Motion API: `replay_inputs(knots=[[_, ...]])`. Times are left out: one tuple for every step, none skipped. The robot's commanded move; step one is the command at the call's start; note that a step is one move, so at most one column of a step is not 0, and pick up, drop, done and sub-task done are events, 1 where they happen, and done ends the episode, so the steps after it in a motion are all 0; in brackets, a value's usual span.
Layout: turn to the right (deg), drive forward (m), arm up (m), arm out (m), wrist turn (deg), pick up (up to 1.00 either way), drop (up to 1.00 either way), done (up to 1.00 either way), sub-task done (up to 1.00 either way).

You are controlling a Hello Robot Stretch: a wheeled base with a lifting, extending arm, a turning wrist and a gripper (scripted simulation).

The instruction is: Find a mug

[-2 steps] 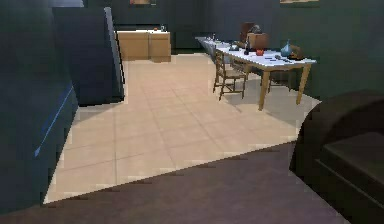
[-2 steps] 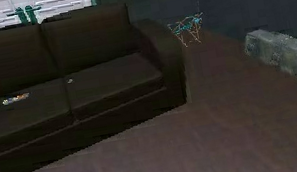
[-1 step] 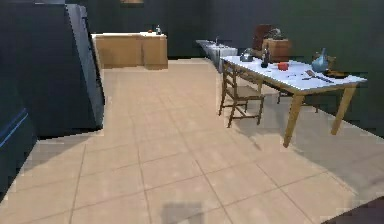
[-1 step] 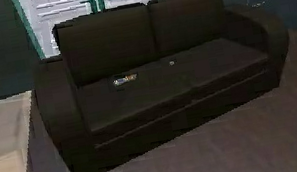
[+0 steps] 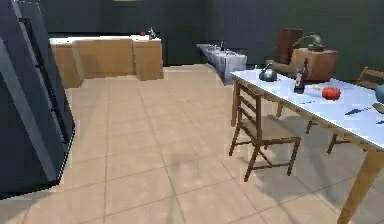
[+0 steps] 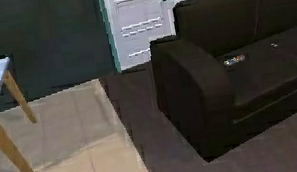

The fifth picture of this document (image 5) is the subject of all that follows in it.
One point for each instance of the grey side table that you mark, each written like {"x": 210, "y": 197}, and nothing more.
{"x": 225, "y": 60}

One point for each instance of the brown wooden chair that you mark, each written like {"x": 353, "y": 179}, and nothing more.
{"x": 258, "y": 131}
{"x": 361, "y": 86}

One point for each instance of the small dark bottle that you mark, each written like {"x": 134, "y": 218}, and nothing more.
{"x": 222, "y": 45}

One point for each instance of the grey kettle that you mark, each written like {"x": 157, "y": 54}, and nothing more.
{"x": 267, "y": 74}

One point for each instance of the small dark faucet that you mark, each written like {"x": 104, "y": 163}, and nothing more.
{"x": 151, "y": 32}

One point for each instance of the small red object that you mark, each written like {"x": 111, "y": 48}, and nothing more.
{"x": 142, "y": 33}

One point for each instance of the wooden kitchen counter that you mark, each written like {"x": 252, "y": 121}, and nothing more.
{"x": 106, "y": 56}

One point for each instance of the dark glass bottle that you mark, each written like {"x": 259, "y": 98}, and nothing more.
{"x": 300, "y": 81}

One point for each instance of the dark brown box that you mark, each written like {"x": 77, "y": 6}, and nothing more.
{"x": 287, "y": 45}

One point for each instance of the brown wooden cabinet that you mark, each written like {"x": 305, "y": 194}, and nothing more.
{"x": 315, "y": 63}

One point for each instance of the red tomato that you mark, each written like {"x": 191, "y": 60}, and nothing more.
{"x": 331, "y": 93}

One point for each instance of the white wooden dining table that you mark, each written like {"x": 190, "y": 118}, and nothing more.
{"x": 333, "y": 106}

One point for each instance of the dark grey fridge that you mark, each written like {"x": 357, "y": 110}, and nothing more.
{"x": 26, "y": 110}

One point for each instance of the black knife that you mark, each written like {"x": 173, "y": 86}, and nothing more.
{"x": 358, "y": 110}

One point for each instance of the blue bowl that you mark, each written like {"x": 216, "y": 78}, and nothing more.
{"x": 380, "y": 93}

